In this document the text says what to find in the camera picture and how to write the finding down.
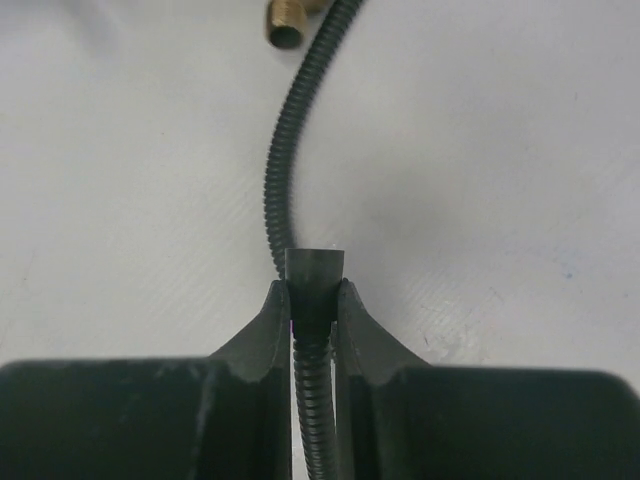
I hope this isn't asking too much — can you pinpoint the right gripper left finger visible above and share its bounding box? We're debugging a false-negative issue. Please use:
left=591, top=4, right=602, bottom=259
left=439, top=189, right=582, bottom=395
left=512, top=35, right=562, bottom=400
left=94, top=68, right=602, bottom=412
left=1, top=281, right=291, bottom=479

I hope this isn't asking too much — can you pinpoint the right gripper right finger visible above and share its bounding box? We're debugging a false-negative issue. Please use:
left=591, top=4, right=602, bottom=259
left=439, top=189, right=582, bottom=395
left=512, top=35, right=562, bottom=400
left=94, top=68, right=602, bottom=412
left=336, top=281, right=639, bottom=479

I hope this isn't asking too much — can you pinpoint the black corrugated shower hose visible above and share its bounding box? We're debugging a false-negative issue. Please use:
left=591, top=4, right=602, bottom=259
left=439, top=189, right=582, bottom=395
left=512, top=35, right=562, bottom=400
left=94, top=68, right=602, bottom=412
left=263, top=0, right=369, bottom=480

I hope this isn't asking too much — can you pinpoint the dark grey faucet mixer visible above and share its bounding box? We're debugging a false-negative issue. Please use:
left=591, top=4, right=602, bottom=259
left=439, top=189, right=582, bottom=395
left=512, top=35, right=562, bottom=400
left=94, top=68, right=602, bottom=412
left=265, top=0, right=327, bottom=50

